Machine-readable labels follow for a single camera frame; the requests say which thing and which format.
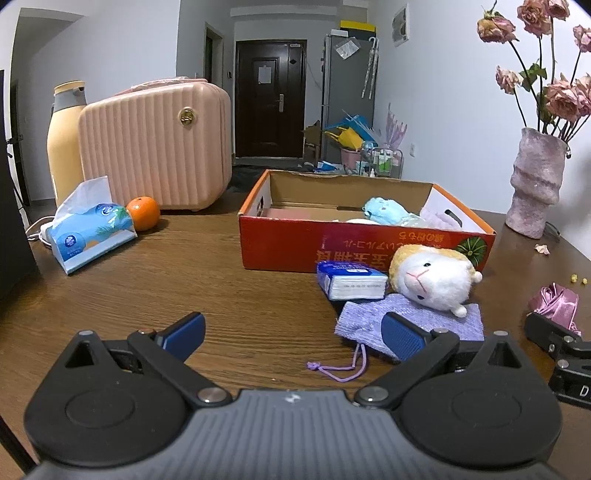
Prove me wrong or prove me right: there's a pink ridged vase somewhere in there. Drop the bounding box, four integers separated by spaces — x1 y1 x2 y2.
505 128 570 239

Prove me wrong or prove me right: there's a red cardboard box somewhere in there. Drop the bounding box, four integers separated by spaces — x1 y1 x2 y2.
238 170 496 273

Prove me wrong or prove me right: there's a light blue plush toy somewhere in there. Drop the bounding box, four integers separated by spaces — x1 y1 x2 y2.
363 197 409 225

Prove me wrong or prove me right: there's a dark wooden door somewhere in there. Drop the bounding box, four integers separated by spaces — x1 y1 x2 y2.
235 39 307 159

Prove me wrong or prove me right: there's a blue pocket tissue pack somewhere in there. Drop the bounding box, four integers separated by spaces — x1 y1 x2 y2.
317 260 389 301

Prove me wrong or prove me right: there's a purple knitted pouch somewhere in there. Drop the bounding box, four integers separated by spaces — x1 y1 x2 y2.
307 294 484 383

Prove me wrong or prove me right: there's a pink ribbed suitcase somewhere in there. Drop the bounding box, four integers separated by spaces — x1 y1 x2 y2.
78 78 232 210

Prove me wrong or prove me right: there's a yellow thermos bottle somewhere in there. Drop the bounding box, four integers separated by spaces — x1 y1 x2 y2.
47 80 87 207

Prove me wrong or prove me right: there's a grey refrigerator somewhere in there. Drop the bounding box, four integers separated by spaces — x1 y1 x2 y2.
320 32 378 163

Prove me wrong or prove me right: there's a lilac fuzzy sock roll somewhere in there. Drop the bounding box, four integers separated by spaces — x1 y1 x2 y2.
420 207 463 231

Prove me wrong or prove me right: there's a fallen pink petal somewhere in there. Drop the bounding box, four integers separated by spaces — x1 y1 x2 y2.
535 244 550 256

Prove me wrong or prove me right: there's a black paper bag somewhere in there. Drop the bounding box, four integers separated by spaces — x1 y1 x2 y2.
0 68 40 301

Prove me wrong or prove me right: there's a white wall panel box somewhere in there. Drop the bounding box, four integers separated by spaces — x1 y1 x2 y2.
392 3 410 46

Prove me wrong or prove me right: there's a pink satin fabric bundle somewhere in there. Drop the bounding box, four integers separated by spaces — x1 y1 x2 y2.
528 283 582 336

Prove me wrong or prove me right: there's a white round foam sponge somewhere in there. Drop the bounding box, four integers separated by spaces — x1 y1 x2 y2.
346 218 381 226

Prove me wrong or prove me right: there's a white hamster plush toy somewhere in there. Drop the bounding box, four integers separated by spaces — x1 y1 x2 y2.
389 244 483 318

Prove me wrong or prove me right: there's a yellow box on refrigerator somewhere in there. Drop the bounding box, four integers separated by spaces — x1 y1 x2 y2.
339 20 377 33

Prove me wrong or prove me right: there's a pink layered sponge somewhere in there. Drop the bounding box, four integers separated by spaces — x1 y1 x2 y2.
260 207 342 222

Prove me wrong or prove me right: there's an orange fruit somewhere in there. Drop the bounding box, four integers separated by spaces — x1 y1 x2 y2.
126 196 160 232

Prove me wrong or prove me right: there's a purple coral decoration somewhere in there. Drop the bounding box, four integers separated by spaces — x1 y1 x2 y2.
384 104 408 150

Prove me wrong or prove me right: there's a dried pink roses bouquet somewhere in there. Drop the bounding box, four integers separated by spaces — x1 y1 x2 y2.
476 1 590 144

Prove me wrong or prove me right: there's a metal utility cart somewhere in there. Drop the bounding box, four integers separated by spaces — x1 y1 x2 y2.
356 147 404 179

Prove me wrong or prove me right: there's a white charger with cable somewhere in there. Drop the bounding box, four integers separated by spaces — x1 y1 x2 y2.
25 215 54 248

